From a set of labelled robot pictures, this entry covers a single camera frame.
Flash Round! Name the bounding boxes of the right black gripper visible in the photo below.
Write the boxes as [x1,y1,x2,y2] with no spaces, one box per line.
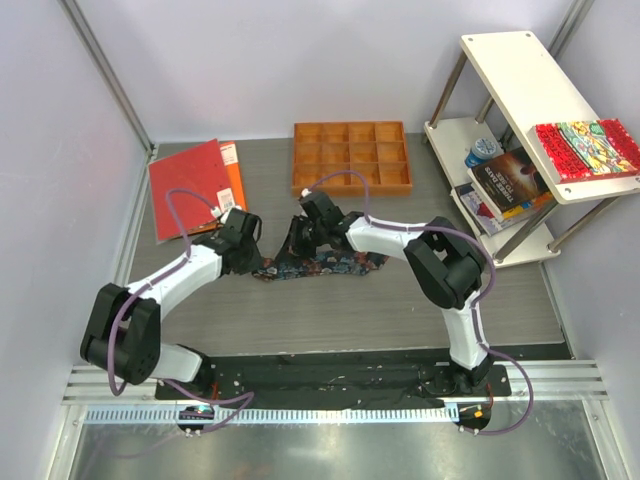
[276,216,326,264]

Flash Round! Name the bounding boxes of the floral navy necktie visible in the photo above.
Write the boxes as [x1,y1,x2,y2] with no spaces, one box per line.
[252,250,389,282]

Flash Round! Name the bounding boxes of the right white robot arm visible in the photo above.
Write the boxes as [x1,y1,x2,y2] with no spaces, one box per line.
[276,189,493,395]

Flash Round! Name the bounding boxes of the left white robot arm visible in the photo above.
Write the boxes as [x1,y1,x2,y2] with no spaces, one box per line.
[80,208,262,399]

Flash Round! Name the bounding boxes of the red folder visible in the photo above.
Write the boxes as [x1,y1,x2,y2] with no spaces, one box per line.
[148,139,235,242]

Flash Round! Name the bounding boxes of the orange notebook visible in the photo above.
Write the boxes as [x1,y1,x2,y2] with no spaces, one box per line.
[220,142,249,211]

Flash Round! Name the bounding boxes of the orange wooden compartment tray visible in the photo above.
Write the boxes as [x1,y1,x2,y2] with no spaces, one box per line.
[291,121,413,197]

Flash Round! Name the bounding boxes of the bottom stacked books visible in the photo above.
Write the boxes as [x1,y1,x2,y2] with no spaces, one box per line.
[452,182,552,236]

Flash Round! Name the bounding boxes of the blue lidded jar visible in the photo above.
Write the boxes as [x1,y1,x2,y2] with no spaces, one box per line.
[464,137,500,168]

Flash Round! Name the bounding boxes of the dark brown book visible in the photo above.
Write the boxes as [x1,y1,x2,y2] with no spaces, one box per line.
[467,147,552,220]

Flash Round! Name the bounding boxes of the white two-tier shelf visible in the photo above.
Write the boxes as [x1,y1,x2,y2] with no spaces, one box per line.
[424,31,639,267]

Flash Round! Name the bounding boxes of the red colourful book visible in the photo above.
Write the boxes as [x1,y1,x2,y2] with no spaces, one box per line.
[534,119,639,183]

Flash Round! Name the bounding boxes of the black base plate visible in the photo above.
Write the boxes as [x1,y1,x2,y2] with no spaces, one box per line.
[181,349,512,410]

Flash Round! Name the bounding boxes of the slotted white cable duct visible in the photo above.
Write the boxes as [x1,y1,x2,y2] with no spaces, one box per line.
[84,403,459,426]

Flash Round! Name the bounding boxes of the left aluminium frame post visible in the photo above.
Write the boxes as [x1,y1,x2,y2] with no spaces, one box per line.
[58,0,155,154]

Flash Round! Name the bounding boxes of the aluminium frame post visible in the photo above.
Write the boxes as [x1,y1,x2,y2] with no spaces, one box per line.
[547,0,595,60]
[58,0,155,154]

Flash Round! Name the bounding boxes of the aluminium rail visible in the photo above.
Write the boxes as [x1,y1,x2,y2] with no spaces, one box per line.
[62,360,608,405]

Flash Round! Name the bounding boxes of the right aluminium frame post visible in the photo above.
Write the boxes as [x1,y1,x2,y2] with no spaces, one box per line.
[547,0,595,60]

